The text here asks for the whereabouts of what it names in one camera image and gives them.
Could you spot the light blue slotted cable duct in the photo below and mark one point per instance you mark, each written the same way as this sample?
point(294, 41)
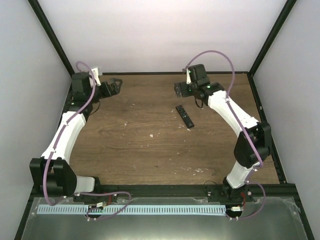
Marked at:
point(70, 209)

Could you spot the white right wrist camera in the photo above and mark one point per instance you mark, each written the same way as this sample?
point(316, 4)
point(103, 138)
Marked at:
point(188, 77)

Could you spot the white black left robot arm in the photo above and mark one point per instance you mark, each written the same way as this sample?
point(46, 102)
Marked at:
point(51, 173)

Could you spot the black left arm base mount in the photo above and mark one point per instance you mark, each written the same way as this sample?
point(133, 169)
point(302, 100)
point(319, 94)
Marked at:
point(102, 193)

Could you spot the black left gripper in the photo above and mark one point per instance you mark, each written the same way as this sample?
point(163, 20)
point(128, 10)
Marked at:
point(114, 89)

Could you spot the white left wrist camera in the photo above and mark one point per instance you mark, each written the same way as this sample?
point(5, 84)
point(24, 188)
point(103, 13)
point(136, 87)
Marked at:
point(96, 73)

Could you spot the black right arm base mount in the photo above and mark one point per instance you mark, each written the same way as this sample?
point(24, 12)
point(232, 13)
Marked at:
point(224, 192)

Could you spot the clear plastic front sheet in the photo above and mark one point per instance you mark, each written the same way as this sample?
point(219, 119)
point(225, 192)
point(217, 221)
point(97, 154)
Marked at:
point(273, 218)

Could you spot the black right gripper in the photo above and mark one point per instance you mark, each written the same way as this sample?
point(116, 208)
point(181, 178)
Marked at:
point(184, 92)

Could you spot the black remote control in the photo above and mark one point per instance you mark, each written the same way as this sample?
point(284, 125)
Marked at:
point(184, 116)

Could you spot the black aluminium front rail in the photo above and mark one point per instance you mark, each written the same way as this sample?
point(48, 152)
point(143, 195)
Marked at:
point(199, 191)

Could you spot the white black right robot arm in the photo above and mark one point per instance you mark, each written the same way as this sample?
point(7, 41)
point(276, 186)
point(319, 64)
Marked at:
point(254, 138)

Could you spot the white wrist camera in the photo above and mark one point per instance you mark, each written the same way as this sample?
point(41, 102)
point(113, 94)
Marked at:
point(188, 77)
point(96, 73)

